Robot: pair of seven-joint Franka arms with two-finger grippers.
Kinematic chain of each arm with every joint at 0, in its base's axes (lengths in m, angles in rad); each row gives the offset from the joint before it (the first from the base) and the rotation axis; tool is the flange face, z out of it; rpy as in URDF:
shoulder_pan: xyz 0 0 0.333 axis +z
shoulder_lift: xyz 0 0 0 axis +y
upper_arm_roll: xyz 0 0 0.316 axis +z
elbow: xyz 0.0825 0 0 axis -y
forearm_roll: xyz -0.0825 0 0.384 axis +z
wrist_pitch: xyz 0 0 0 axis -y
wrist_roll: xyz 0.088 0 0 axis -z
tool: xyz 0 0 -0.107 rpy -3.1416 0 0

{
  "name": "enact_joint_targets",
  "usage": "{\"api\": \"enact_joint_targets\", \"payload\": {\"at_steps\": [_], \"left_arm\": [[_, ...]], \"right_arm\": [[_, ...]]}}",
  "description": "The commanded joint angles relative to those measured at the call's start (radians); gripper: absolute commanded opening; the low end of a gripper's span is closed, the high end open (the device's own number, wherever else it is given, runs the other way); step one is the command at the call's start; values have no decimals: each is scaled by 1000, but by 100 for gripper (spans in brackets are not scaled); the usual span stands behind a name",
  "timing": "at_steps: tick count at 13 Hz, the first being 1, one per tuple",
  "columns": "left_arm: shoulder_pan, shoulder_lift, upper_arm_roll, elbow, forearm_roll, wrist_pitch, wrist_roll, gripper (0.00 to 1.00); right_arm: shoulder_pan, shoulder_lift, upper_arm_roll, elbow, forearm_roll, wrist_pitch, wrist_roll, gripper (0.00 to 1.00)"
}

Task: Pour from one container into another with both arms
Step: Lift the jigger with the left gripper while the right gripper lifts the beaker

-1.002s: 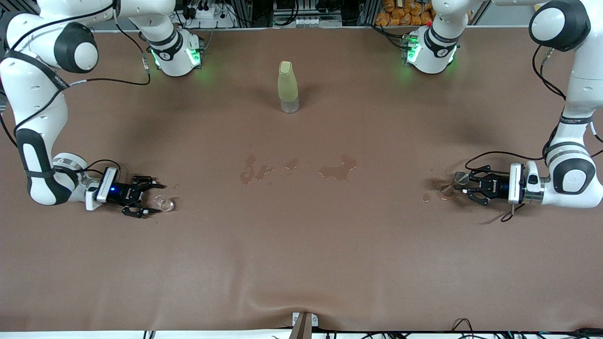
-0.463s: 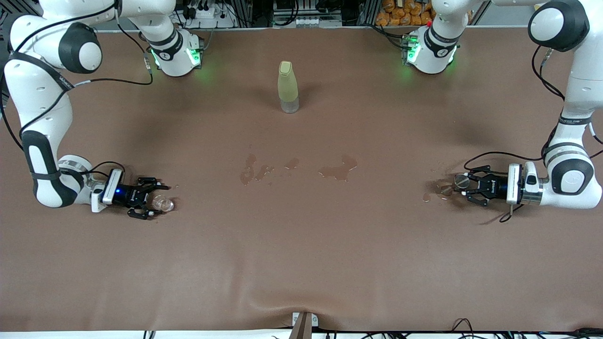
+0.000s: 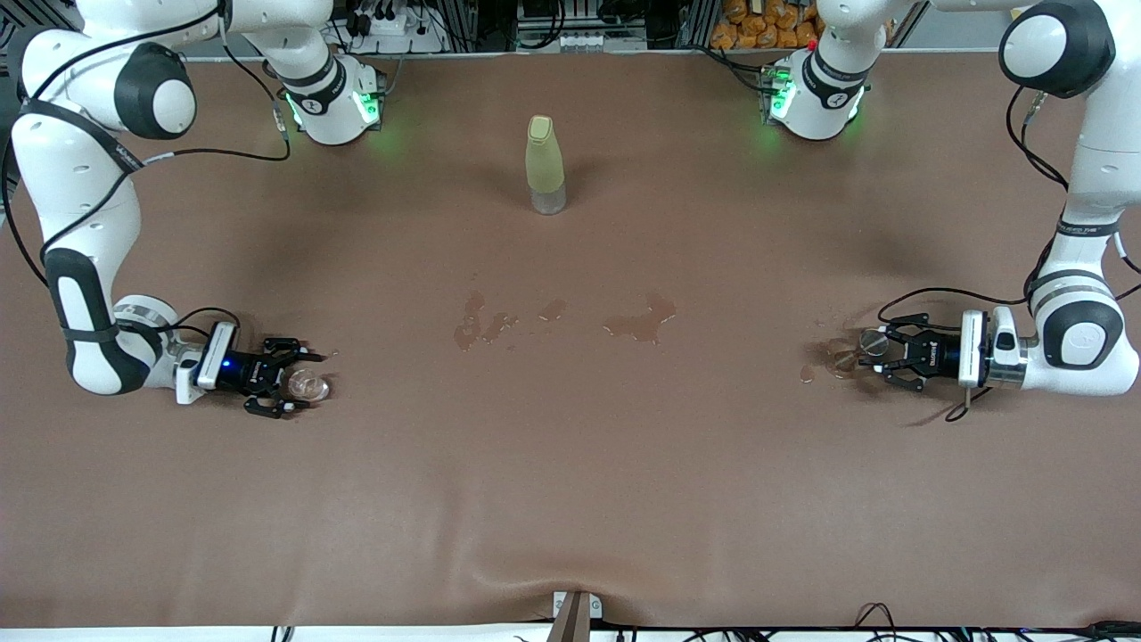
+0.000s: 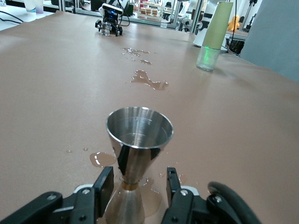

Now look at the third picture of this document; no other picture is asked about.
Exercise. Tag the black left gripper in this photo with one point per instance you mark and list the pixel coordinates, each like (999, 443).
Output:
(938, 347)

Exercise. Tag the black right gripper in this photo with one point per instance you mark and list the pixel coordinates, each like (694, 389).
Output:
(242, 372)

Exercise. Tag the clear glass cup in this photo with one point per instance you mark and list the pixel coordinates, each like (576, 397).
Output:
(312, 386)

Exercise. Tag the steel jigger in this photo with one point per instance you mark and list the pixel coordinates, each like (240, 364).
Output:
(872, 341)

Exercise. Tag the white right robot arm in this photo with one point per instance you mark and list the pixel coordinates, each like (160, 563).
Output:
(80, 196)

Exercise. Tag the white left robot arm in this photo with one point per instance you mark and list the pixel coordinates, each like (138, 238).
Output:
(1105, 160)

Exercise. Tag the brown table mat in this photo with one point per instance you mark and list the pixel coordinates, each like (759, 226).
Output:
(570, 499)

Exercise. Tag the yellow-green bottle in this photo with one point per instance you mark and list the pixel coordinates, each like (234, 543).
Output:
(544, 165)

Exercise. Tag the orange snack packs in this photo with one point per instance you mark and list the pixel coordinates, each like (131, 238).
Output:
(758, 36)

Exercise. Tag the white power strip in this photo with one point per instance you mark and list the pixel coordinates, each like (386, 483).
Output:
(392, 25)

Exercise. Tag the metal table clamp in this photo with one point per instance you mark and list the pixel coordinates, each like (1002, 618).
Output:
(575, 620)

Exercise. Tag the white terminal block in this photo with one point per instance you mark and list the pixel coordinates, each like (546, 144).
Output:
(584, 41)

